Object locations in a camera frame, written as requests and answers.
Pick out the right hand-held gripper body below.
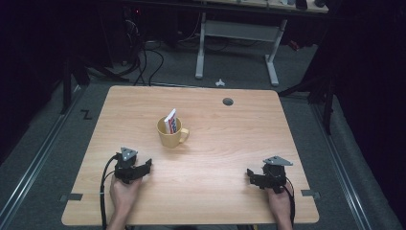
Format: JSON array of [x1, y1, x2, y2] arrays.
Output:
[[255, 155, 294, 195]]

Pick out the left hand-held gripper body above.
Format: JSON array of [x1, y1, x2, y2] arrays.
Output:
[[113, 147, 139, 185]]

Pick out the yellow mug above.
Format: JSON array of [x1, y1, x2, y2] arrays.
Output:
[[155, 115, 191, 150]]

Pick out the white toothpaste tube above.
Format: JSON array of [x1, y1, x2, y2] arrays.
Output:
[[163, 108, 179, 135]]

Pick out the person's left hand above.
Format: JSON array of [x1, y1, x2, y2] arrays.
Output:
[[108, 174, 144, 222]]

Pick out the person's right hand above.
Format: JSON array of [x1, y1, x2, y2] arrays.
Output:
[[265, 181, 294, 222]]

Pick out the grey tape strip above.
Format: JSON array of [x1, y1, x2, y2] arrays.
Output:
[[300, 189, 322, 201], [58, 193, 84, 203]]

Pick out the black metal stand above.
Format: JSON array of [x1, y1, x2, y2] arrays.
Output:
[[277, 71, 337, 136], [59, 57, 92, 116]]

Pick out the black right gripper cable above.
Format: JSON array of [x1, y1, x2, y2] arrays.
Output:
[[282, 183, 297, 228]]

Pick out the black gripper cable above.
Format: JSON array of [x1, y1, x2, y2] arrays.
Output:
[[282, 183, 297, 228], [99, 153, 120, 230]]

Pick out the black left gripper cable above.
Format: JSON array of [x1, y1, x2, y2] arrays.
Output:
[[99, 153, 120, 230]]

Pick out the metal floor rail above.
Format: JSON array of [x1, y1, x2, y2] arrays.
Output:
[[0, 85, 88, 226], [309, 102, 373, 230]]

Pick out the black floor cables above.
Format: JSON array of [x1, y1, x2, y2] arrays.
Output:
[[124, 18, 166, 87]]

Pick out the white desk frame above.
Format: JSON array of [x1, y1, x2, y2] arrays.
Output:
[[194, 0, 329, 87]]

